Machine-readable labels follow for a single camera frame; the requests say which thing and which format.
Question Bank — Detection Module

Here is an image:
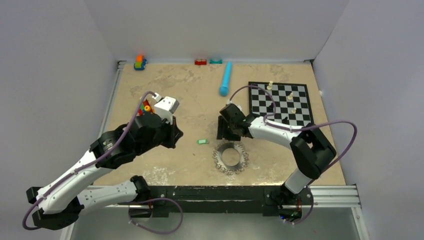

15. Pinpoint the green key tag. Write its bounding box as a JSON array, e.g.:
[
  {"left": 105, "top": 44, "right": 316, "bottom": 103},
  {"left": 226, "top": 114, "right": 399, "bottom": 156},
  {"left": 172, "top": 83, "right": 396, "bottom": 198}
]
[{"left": 197, "top": 139, "right": 209, "bottom": 145}]

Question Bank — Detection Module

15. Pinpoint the metal disc with keyrings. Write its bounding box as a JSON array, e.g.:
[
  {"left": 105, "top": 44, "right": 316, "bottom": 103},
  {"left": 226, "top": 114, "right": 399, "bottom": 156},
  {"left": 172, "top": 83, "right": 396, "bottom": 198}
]
[{"left": 212, "top": 141, "right": 250, "bottom": 176}]

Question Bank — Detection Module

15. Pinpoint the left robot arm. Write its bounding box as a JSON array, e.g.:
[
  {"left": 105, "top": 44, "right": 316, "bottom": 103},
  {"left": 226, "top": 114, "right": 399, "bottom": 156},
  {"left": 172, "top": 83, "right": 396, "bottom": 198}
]
[{"left": 22, "top": 112, "right": 183, "bottom": 231}]

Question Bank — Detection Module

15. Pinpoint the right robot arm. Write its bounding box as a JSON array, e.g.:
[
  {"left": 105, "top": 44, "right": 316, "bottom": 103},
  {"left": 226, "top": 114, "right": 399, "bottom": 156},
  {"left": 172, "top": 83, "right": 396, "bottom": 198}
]
[{"left": 216, "top": 103, "right": 337, "bottom": 204}]

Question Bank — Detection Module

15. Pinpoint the colourful toy block stack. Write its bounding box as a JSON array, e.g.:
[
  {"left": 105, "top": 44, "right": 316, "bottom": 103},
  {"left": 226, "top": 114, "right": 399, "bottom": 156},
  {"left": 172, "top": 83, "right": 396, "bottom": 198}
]
[{"left": 137, "top": 99, "right": 155, "bottom": 116}]

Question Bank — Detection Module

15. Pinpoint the blue cylinder tube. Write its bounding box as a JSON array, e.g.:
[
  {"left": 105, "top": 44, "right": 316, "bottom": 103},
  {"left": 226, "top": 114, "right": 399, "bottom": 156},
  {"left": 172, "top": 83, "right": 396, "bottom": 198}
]
[{"left": 219, "top": 61, "right": 233, "bottom": 97}]

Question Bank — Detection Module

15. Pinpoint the white chess pawn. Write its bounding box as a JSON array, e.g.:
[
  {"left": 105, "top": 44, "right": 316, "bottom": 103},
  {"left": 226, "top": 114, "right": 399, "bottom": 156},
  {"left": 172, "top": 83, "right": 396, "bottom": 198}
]
[{"left": 266, "top": 81, "right": 274, "bottom": 91}]

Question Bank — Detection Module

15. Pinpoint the teal toy brick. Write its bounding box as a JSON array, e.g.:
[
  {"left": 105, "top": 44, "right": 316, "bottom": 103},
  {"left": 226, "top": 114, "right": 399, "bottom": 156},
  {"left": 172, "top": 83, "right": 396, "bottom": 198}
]
[{"left": 209, "top": 58, "right": 223, "bottom": 64}]

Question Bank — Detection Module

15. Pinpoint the black white chessboard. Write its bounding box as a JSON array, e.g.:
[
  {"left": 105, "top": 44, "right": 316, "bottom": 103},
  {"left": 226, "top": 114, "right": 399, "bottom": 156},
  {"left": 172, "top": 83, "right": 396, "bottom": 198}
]
[{"left": 248, "top": 81, "right": 314, "bottom": 127}]

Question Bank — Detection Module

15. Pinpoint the blue orange toy car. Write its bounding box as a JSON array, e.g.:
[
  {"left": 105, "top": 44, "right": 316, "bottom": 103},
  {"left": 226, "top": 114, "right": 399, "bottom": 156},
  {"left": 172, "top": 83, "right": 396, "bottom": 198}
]
[{"left": 133, "top": 54, "right": 147, "bottom": 71}]

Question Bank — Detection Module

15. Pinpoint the red toy brick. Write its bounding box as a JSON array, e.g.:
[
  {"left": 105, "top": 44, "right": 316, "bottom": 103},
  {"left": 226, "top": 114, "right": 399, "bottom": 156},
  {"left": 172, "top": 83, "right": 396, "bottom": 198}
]
[{"left": 194, "top": 58, "right": 208, "bottom": 66}]

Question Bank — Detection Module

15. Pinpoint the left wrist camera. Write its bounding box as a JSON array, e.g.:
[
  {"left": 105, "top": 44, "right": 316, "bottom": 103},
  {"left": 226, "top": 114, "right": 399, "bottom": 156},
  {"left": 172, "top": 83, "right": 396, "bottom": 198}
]
[{"left": 152, "top": 92, "right": 180, "bottom": 125}]

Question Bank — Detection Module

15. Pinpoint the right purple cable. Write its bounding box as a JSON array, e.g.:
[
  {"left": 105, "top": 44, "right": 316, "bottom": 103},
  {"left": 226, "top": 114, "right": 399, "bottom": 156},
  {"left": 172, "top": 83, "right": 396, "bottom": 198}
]
[{"left": 228, "top": 85, "right": 359, "bottom": 226}]

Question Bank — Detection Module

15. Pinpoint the purple cable loop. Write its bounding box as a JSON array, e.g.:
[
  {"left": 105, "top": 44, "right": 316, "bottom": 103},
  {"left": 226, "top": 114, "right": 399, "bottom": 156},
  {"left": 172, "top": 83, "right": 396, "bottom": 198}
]
[{"left": 128, "top": 197, "right": 184, "bottom": 235}]

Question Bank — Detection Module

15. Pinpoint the black front rail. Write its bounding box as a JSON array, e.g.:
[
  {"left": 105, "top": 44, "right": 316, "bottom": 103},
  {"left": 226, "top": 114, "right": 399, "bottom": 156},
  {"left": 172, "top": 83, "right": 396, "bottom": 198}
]
[{"left": 129, "top": 185, "right": 313, "bottom": 218}]

